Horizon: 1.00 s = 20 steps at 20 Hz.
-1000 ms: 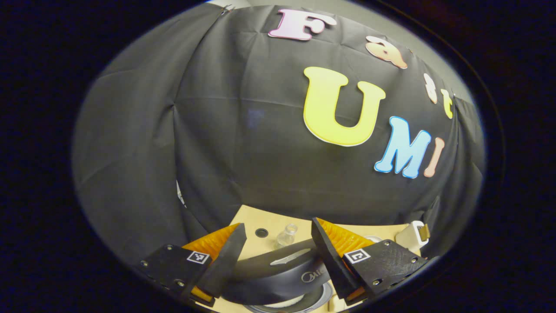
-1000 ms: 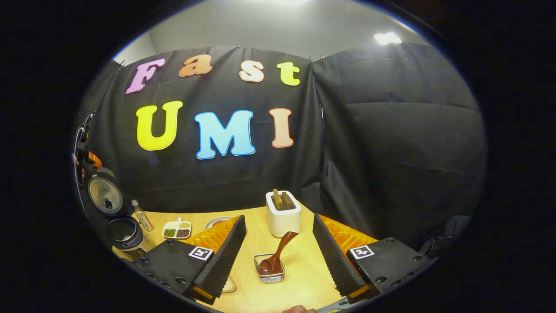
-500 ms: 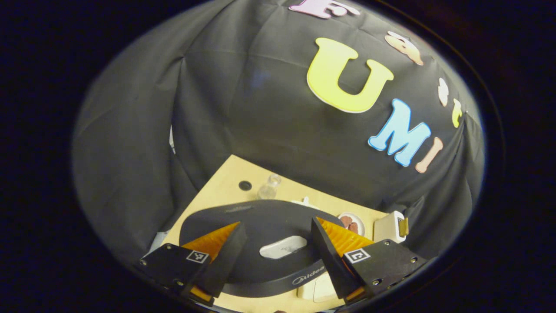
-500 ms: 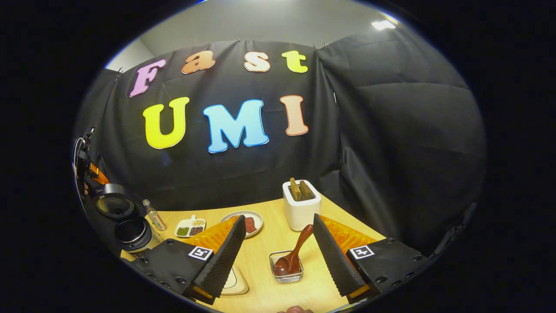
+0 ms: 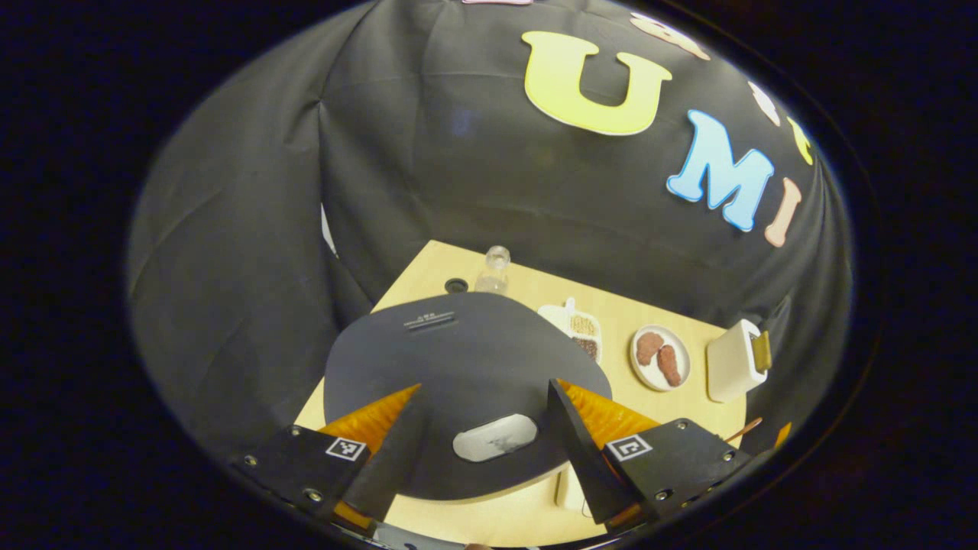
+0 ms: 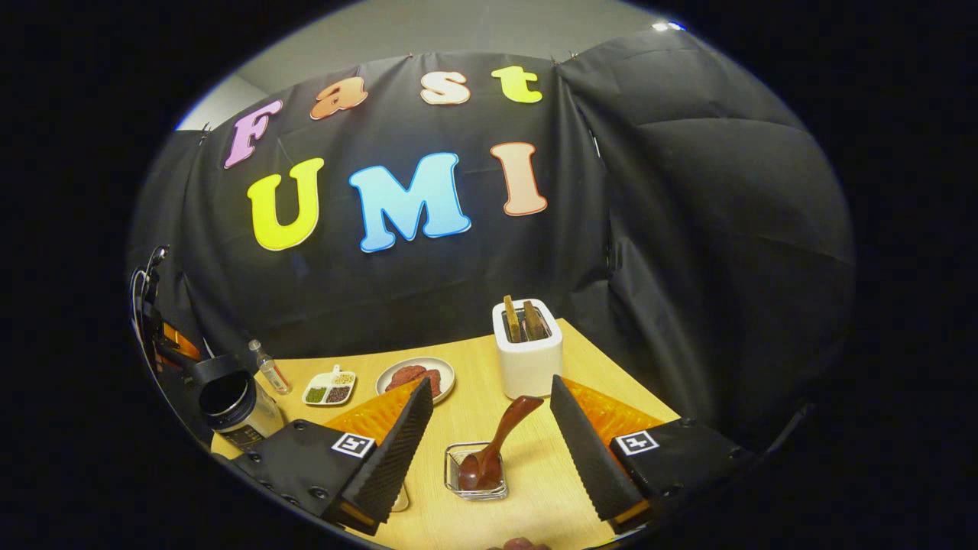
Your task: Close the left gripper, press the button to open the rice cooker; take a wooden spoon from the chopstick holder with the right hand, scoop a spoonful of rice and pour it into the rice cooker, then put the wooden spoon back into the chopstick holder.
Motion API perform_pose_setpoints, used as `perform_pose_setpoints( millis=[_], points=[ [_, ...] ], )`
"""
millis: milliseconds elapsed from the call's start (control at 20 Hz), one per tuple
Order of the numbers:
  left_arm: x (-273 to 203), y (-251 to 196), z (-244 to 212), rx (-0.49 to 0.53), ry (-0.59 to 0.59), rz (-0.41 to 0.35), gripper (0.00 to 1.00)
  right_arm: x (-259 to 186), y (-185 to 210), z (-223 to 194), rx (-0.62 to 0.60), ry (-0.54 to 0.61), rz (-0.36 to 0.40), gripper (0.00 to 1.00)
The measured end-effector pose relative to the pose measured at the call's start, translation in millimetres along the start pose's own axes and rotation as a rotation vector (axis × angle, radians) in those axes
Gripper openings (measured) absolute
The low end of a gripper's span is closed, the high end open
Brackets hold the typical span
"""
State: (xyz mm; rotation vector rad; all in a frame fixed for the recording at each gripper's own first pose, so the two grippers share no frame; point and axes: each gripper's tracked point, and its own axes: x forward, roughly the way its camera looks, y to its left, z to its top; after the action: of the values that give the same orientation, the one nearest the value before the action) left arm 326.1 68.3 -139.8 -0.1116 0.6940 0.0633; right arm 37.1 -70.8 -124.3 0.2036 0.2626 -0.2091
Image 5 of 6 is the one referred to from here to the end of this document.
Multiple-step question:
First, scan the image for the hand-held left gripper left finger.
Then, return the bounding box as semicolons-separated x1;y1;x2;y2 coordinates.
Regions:
229;383;423;532

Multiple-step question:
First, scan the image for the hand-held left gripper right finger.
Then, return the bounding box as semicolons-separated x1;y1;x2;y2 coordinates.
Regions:
547;378;753;528

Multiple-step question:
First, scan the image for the white chopstick holder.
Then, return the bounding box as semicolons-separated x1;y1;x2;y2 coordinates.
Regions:
706;319;772;403

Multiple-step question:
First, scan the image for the dark grey rice cooker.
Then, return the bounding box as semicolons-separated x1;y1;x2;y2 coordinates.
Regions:
323;292;614;503

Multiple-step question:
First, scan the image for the cream rectangular dish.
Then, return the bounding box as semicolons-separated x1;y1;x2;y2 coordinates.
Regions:
555;467;589;514

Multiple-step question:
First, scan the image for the round white plate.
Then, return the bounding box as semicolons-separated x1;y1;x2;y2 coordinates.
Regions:
630;325;691;392

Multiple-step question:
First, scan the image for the white divided bean dish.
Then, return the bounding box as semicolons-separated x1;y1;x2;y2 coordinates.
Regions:
537;298;603;364

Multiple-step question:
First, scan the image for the small clear bottle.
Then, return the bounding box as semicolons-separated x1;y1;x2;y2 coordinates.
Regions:
475;246;511;296

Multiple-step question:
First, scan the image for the black backdrop cloth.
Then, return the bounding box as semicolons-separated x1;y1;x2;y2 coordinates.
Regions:
126;0;853;459

